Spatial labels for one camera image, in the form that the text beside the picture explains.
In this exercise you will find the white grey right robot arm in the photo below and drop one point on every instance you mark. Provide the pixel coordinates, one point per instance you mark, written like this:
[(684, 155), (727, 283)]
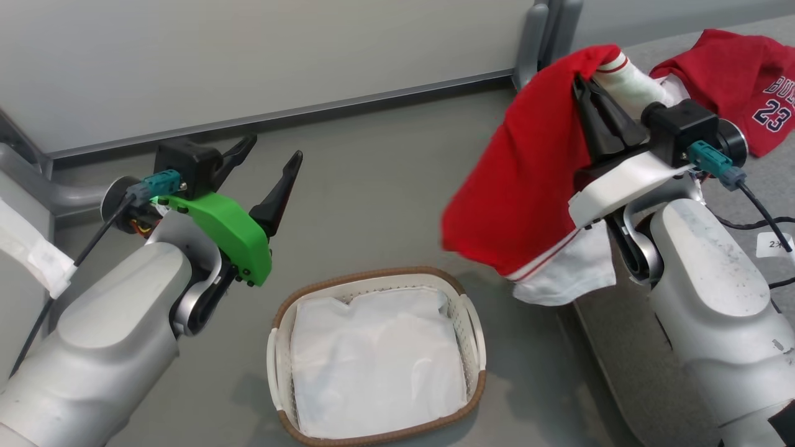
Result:
[(714, 292)]

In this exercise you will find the grey partition post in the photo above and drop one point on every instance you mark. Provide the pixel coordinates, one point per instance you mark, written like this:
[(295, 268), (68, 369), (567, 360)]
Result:
[(546, 37)]

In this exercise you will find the white cloth wrap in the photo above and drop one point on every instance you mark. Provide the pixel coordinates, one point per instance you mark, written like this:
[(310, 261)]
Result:
[(31, 254)]

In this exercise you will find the teal left camera connector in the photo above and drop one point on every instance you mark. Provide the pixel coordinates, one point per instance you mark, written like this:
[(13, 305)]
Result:
[(158, 183)]

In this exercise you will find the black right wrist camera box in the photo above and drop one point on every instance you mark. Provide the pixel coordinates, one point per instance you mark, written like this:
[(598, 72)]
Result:
[(683, 127)]

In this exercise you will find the teal camera connector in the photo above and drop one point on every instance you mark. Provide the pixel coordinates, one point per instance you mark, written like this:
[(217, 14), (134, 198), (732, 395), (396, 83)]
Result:
[(158, 183), (711, 158)]

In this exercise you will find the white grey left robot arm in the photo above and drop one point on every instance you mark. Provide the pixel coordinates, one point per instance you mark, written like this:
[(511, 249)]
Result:
[(93, 347)]

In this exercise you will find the grey metal frame foot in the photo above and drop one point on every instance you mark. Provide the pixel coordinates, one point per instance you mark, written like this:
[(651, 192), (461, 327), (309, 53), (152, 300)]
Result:
[(68, 195)]

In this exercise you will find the white laundry basket woven rim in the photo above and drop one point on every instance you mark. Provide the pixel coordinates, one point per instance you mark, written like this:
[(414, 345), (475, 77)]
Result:
[(276, 360)]

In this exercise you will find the red and white garment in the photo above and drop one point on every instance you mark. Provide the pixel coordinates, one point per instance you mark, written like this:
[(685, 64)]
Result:
[(528, 186)]

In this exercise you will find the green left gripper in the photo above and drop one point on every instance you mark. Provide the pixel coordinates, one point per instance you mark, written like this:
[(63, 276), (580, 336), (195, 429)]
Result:
[(239, 242)]

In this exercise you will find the white cloth basket liner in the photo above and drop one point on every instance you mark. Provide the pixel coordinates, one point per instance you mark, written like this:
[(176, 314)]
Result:
[(372, 360)]

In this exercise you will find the teal right camera connector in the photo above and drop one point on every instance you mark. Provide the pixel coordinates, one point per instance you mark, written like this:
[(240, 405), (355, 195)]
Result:
[(711, 158)]

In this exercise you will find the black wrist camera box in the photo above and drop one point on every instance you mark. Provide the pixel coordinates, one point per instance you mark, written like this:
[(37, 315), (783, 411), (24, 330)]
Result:
[(186, 162), (683, 127)]

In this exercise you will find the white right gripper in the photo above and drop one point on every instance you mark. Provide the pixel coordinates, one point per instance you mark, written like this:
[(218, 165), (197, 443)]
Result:
[(627, 183)]

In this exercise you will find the red Bulls 23 jersey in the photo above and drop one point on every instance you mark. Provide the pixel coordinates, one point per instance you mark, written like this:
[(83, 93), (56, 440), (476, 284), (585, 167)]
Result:
[(733, 68)]

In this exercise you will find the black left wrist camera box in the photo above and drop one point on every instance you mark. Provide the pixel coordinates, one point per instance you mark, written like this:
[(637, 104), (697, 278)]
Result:
[(186, 162)]

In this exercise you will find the grey baseboard rail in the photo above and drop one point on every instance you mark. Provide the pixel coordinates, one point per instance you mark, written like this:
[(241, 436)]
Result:
[(279, 115)]

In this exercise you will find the white paper label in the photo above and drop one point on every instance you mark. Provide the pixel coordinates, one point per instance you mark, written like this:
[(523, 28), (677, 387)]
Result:
[(775, 244)]

